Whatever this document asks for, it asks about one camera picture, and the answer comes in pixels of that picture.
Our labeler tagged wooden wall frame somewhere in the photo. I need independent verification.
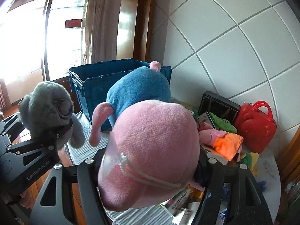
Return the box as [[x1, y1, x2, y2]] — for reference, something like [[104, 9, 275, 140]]
[[279, 131, 300, 183], [119, 0, 157, 62]]

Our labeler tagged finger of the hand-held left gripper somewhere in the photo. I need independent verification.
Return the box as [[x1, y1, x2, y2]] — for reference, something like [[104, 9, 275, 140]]
[[7, 131, 62, 157], [0, 112, 25, 146]]

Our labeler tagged green and white medicine box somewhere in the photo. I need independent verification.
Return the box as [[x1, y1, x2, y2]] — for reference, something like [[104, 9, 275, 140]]
[[160, 185, 196, 217]]

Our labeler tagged window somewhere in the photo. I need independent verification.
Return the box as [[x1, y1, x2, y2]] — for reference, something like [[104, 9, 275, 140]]
[[0, 0, 91, 85]]

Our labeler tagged person's left hand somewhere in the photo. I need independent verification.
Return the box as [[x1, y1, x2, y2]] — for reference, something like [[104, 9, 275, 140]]
[[20, 189, 32, 209]]

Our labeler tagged yellow green plush toy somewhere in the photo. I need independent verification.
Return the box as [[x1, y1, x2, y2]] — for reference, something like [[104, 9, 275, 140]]
[[242, 152, 259, 171]]

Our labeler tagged red window sign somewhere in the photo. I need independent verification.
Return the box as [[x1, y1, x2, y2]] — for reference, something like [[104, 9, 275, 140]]
[[65, 18, 82, 29]]

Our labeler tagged beige curtain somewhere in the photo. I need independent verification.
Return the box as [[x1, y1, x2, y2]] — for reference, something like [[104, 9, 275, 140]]
[[84, 0, 125, 65]]

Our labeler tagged pig plush with blue shirt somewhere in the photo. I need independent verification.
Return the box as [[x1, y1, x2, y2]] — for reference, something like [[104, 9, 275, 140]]
[[90, 61, 201, 212]]

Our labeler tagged small printed box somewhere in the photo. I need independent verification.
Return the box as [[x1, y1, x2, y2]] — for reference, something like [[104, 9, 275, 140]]
[[197, 111, 215, 129]]

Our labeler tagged red toy suitcase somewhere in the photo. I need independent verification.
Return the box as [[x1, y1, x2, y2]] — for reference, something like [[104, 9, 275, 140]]
[[233, 101, 277, 154]]

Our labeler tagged pig plush with orange dress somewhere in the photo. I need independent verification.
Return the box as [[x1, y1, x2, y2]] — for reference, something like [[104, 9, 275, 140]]
[[198, 128, 244, 162]]

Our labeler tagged black gift box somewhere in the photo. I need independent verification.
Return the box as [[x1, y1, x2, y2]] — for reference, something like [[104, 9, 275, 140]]
[[198, 91, 241, 125]]

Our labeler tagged blue furry toy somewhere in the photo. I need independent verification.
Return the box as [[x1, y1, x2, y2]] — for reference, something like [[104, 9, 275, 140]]
[[256, 180, 268, 193]]

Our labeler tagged blue plastic crate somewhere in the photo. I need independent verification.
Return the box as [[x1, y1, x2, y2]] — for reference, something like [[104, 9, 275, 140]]
[[68, 58, 173, 132]]

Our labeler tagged grey plush toy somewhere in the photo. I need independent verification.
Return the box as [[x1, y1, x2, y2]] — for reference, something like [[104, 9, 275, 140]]
[[18, 81, 86, 149]]

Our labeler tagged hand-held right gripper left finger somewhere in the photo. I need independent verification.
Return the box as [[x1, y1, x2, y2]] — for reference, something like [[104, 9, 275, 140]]
[[29, 149, 110, 225]]

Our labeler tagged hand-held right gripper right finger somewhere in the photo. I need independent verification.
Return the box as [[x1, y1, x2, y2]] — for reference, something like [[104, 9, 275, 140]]
[[192, 156, 273, 225]]

